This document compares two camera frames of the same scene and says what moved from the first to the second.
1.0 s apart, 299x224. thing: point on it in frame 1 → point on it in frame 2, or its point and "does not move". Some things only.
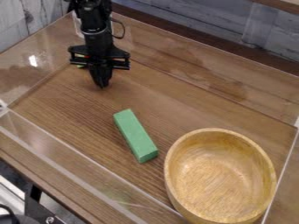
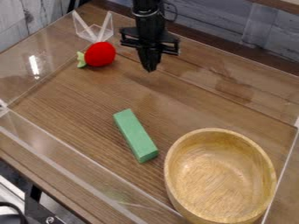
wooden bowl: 219,177 does not move
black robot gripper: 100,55 → 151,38
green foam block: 136,136 does not move
